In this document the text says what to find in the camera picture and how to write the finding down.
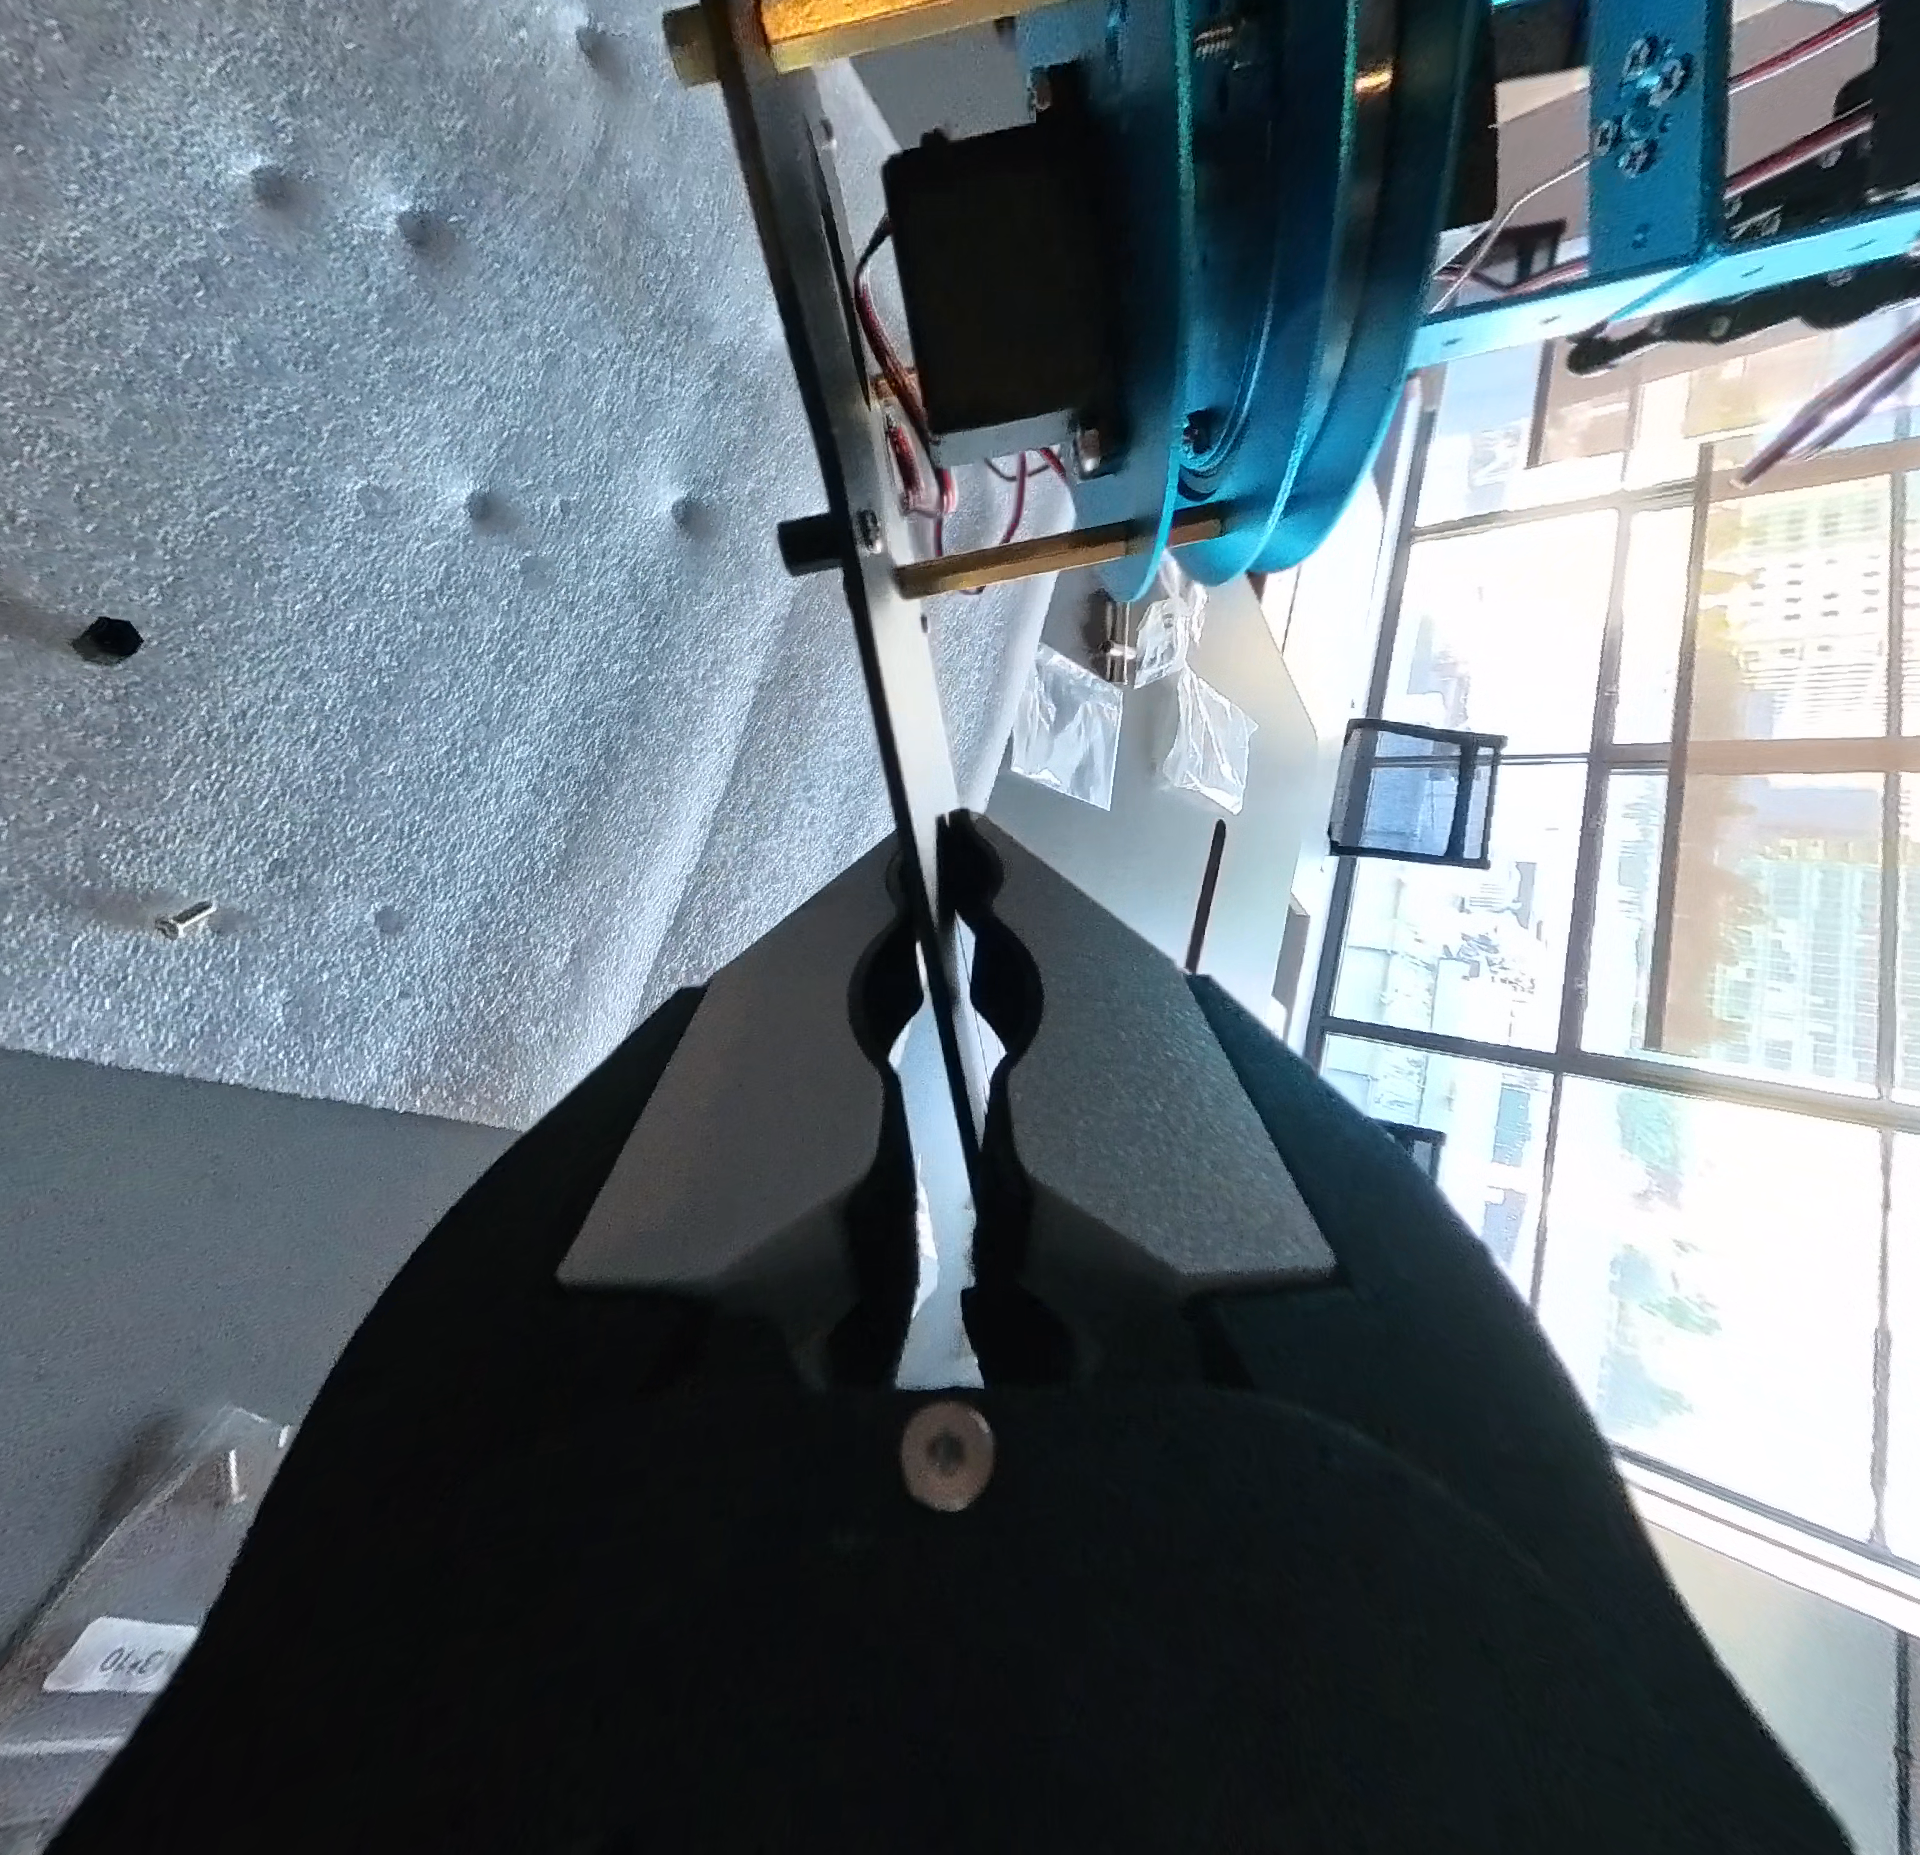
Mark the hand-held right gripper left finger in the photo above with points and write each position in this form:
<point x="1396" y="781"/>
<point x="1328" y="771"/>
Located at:
<point x="706" y="1135"/>

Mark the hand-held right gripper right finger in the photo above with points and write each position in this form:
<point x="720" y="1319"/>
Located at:
<point x="1169" y="1120"/>

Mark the black triangular base plate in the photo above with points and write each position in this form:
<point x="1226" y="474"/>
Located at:
<point x="908" y="744"/>

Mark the small silver screw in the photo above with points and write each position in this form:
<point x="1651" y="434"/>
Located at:
<point x="189" y="922"/>

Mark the black nylon standoff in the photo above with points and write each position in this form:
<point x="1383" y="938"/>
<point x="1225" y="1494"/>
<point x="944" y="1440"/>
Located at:
<point x="104" y="636"/>
<point x="810" y="544"/>

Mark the blue toy robot arm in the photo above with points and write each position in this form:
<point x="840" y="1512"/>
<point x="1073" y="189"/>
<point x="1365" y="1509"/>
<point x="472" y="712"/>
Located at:
<point x="1304" y="234"/>

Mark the dark grey desk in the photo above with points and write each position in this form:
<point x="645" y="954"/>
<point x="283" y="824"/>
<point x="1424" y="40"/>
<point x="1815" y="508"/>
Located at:
<point x="150" y="1212"/>

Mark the crumpled clear plastic bag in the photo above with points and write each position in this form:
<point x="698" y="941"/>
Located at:
<point x="1065" y="730"/>
<point x="1162" y="633"/>
<point x="1207" y="739"/>

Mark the black mesh chair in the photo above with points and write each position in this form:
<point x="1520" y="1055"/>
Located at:
<point x="1417" y="791"/>

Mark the small brown metal rod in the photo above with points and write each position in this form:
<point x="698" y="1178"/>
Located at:
<point x="1109" y="641"/>

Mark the large glass window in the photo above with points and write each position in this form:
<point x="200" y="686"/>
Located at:
<point x="1726" y="911"/>

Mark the white foam sheet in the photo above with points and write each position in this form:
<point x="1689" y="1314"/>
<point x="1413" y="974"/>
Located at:
<point x="376" y="536"/>

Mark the group of small clear bags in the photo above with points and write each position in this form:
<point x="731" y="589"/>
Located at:
<point x="150" y="1556"/>

